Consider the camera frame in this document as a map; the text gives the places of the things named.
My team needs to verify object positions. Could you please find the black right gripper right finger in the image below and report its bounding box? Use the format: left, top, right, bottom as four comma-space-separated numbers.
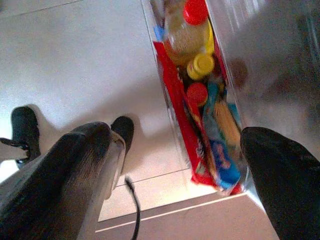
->
239, 126, 320, 240

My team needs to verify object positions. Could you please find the small red cap bottle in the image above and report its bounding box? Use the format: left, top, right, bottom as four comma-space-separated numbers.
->
186, 82, 209, 108

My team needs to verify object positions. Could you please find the silver right robot leg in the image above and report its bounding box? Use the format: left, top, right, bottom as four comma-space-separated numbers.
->
77, 115, 135, 240

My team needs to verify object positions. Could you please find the silver left robot leg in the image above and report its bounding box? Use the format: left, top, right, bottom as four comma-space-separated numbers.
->
0, 106, 42, 181

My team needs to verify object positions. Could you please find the red cap oil bottle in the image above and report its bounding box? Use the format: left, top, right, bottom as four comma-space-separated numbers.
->
163, 0, 216, 66

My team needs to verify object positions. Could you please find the red food package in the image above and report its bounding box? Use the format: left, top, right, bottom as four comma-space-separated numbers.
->
152, 40, 219, 188

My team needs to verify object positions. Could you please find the silver robot leg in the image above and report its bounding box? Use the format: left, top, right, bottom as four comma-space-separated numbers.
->
0, 106, 42, 181
77, 115, 135, 240

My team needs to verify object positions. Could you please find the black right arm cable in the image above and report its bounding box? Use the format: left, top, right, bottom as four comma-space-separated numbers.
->
124, 175, 141, 240

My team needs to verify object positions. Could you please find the blue spaghetti pack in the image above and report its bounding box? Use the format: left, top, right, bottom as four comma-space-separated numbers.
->
201, 82, 243, 192

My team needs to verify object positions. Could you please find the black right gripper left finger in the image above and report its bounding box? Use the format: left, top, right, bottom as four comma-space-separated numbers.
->
0, 121, 113, 240

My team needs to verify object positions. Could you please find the yellow lid jar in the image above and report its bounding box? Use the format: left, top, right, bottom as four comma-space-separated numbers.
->
185, 53, 216, 81

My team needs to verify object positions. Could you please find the clear fridge door bin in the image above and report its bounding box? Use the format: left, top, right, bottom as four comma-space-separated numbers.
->
140, 0, 251, 197

